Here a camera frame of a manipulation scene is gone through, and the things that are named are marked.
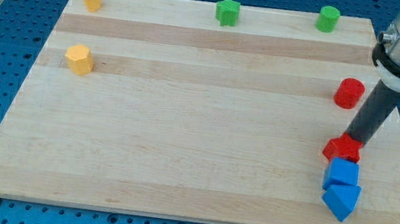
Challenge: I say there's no green star block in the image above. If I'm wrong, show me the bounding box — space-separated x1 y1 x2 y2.
215 0 241 27

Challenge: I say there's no yellow hexagon block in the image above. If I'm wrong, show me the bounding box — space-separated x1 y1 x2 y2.
65 44 94 76

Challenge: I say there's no red star block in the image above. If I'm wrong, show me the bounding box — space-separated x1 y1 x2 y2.
322 133 364 163

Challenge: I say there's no wooden board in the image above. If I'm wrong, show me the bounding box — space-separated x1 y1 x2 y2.
0 0 400 224

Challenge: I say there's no blue cube block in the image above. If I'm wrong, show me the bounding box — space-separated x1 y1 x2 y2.
322 157 360 189

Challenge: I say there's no red cylinder block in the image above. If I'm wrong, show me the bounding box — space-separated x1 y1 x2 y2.
333 77 365 109

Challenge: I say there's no green cylinder block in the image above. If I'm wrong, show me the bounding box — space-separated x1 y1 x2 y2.
316 5 341 33

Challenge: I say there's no blue triangle block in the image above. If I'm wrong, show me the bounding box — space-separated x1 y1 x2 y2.
322 184 362 222

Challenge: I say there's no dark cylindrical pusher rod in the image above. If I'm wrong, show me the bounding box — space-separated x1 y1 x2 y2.
345 81 400 144

